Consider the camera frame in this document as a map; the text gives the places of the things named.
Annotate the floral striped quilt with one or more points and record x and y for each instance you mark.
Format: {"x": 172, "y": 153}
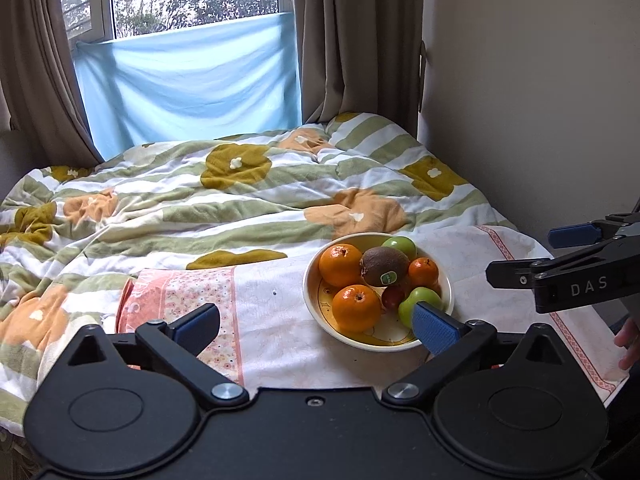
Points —
{"x": 71, "y": 238}

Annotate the light blue window cloth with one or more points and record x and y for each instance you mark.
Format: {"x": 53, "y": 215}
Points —
{"x": 197, "y": 83}

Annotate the brown kiwi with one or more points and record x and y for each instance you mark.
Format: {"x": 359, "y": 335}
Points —
{"x": 383, "y": 266}

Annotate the large orange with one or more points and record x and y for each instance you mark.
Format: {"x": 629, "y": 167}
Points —
{"x": 339, "y": 265}
{"x": 356, "y": 308}

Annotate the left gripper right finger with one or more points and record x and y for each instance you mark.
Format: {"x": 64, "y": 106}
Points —
{"x": 455, "y": 348}

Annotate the white pink floral cloth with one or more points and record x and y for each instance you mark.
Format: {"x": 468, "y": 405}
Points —
{"x": 276, "y": 327}

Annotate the brown curtain right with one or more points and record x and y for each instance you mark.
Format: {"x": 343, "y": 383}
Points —
{"x": 360, "y": 56}

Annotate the small mandarin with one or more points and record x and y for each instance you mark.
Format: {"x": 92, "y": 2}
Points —
{"x": 423, "y": 272}

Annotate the person right hand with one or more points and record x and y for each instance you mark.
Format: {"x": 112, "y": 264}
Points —
{"x": 628, "y": 337}

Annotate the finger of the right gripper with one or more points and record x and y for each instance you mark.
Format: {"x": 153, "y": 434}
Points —
{"x": 530, "y": 272}
{"x": 595, "y": 231}

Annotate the green apple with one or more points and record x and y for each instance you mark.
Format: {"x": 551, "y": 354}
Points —
{"x": 419, "y": 294}
{"x": 403, "y": 244}

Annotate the yellow duck bowl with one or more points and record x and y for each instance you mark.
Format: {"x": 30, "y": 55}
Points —
{"x": 377, "y": 289}

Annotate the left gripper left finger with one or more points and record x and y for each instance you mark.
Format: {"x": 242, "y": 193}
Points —
{"x": 173, "y": 350}

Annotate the brown curtain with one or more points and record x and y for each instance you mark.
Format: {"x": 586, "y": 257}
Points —
{"x": 360, "y": 56}
{"x": 40, "y": 85}

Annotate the brown curtain left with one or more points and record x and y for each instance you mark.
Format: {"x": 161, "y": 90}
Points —
{"x": 40, "y": 85}

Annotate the red cherry tomato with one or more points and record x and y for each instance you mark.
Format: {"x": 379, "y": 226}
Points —
{"x": 393, "y": 296}

